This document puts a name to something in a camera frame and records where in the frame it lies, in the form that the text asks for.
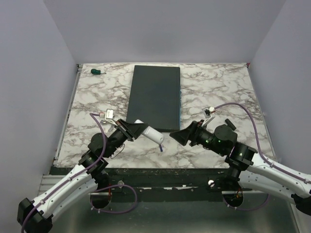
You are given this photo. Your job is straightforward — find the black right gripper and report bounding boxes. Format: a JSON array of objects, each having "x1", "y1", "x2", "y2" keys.
[{"x1": 170, "y1": 119, "x2": 225, "y2": 156}]

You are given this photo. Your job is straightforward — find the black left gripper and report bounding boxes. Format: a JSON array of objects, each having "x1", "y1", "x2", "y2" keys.
[{"x1": 105, "y1": 118, "x2": 148, "y2": 158}]

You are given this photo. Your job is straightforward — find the white remote control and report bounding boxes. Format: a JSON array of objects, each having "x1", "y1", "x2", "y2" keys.
[{"x1": 141, "y1": 124, "x2": 164, "y2": 145}]

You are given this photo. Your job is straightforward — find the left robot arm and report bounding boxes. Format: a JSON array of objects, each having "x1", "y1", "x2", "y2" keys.
[{"x1": 17, "y1": 119, "x2": 153, "y2": 233}]

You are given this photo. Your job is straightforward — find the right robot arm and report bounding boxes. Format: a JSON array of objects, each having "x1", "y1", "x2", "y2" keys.
[{"x1": 170, "y1": 121, "x2": 311, "y2": 215}]

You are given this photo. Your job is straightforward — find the black plastic clip part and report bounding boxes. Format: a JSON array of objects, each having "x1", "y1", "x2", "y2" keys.
[{"x1": 225, "y1": 118, "x2": 236, "y2": 131}]

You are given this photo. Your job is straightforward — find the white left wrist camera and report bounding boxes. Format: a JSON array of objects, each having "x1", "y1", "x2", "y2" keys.
[{"x1": 99, "y1": 109, "x2": 117, "y2": 126}]

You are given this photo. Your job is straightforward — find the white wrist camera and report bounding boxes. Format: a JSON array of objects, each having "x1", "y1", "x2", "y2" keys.
[
  {"x1": 202, "y1": 107, "x2": 216, "y2": 128},
  {"x1": 99, "y1": 109, "x2": 117, "y2": 126}
]

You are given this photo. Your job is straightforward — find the silver metal bracket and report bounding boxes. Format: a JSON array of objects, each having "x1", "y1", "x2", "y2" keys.
[{"x1": 100, "y1": 119, "x2": 111, "y2": 124}]

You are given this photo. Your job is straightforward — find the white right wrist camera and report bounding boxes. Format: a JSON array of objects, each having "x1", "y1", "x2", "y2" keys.
[{"x1": 202, "y1": 107, "x2": 216, "y2": 128}]

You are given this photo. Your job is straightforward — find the dark network switch box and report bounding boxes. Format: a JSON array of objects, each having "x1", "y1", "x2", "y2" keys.
[{"x1": 126, "y1": 65, "x2": 181, "y2": 132}]

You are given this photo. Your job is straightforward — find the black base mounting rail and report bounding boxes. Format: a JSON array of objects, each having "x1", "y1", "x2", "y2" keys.
[{"x1": 48, "y1": 166, "x2": 258, "y2": 203}]

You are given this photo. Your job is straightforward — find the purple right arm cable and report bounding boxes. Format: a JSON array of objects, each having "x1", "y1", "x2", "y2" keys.
[{"x1": 212, "y1": 103, "x2": 311, "y2": 211}]

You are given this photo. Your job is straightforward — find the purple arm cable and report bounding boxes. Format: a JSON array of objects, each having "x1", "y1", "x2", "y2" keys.
[
  {"x1": 212, "y1": 103, "x2": 311, "y2": 211},
  {"x1": 21, "y1": 113, "x2": 138, "y2": 233}
]

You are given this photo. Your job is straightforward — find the green handled screwdriver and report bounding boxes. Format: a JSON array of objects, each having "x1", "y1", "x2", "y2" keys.
[{"x1": 90, "y1": 68, "x2": 106, "y2": 75}]

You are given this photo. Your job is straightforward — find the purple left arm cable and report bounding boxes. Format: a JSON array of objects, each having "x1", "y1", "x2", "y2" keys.
[{"x1": 21, "y1": 113, "x2": 138, "y2": 233}]

